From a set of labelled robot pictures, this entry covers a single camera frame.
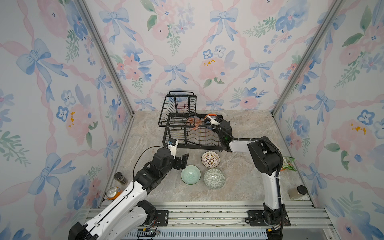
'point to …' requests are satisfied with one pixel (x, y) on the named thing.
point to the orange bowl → (212, 115)
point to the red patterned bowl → (194, 122)
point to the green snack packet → (287, 163)
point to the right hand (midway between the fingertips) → (219, 114)
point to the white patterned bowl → (210, 159)
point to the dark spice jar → (119, 177)
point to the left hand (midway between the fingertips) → (180, 151)
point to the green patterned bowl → (214, 178)
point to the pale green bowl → (191, 175)
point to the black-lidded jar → (297, 192)
